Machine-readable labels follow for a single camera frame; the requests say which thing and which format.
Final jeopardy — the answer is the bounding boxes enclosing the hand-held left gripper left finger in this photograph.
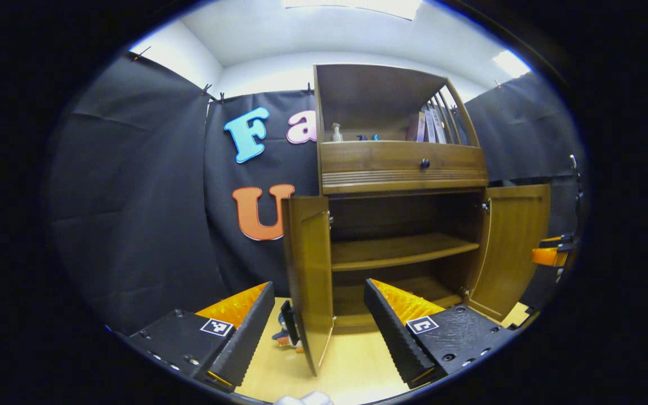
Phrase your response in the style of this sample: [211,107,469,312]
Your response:
[116,281,277,393]

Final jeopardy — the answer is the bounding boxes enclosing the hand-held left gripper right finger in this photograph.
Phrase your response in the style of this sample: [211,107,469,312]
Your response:
[363,278,519,390]

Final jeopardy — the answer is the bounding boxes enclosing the wooden cabinet door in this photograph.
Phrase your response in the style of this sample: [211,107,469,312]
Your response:
[281,195,335,376]
[466,184,551,322]

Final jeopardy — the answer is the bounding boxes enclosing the black door handle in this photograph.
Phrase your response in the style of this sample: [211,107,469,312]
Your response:
[279,300,301,347]

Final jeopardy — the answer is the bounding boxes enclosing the wooden double-door shoe cabinet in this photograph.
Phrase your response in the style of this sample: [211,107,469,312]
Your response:
[281,63,551,376]

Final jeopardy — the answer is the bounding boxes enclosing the penguin plush toy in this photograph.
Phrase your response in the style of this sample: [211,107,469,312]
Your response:
[272,312,305,354]

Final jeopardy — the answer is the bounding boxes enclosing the wooden inner shelf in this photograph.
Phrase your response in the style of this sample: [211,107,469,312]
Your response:
[331,233,480,272]

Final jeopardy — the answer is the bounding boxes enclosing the wooden drawer with black knob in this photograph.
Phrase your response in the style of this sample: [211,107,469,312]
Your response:
[318,141,489,196]

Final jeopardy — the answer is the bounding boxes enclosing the black backdrop cloth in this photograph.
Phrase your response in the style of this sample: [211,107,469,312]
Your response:
[43,53,586,335]

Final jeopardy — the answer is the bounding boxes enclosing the pale pink shelf book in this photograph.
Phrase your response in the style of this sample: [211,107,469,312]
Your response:
[406,111,427,142]

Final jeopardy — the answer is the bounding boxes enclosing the small ceiling light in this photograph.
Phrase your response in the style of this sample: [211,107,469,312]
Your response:
[492,49,532,78]

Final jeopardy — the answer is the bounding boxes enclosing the large ceiling light panel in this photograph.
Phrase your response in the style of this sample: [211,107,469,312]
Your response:
[282,0,421,21]

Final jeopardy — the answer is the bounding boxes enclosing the metal room door handle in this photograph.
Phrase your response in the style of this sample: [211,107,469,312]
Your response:
[569,154,584,189]

